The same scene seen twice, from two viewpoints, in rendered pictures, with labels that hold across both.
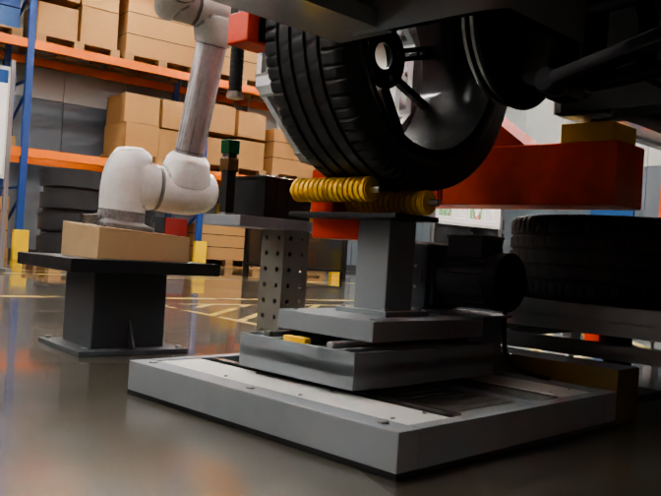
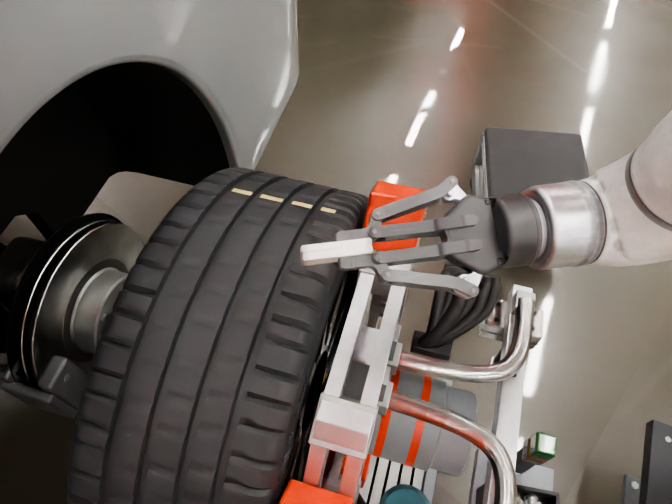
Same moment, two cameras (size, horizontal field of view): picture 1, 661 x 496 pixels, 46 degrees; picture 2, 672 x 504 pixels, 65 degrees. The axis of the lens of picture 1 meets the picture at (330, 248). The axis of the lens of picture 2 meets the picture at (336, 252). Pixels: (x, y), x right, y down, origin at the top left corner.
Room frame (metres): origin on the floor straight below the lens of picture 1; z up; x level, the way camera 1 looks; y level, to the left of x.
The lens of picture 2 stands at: (2.20, -0.17, 1.70)
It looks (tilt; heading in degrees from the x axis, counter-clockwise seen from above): 57 degrees down; 151
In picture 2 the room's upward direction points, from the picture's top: straight up
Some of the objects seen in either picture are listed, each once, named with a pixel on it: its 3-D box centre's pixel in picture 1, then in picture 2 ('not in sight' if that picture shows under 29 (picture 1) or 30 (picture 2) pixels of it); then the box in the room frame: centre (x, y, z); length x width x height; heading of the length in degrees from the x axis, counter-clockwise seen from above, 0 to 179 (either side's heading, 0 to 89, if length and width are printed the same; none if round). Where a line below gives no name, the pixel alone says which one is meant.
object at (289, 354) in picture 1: (370, 353); not in sight; (1.85, -0.11, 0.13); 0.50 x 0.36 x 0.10; 135
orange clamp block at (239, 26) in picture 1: (253, 31); not in sight; (1.77, 0.21, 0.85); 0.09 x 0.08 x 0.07; 135
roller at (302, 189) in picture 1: (333, 189); not in sight; (1.84, 0.00, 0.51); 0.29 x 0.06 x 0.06; 45
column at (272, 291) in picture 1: (281, 300); not in sight; (2.35, 0.14, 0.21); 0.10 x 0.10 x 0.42; 45
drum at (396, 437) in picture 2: not in sight; (402, 415); (2.05, 0.04, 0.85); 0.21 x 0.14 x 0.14; 45
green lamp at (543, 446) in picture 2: (230, 147); (543, 446); (2.19, 0.30, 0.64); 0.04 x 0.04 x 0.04; 45
